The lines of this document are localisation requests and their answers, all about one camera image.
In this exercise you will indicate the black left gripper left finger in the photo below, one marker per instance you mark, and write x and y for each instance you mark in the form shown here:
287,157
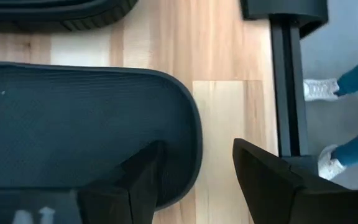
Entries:
135,193

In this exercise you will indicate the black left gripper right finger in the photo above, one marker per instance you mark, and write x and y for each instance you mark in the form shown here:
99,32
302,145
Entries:
269,186

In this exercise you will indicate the black rubber slide sandal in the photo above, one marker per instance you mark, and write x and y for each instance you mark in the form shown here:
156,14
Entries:
73,15
73,124

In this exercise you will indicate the black aluminium rig frame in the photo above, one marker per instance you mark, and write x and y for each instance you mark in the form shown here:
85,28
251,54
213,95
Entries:
287,93

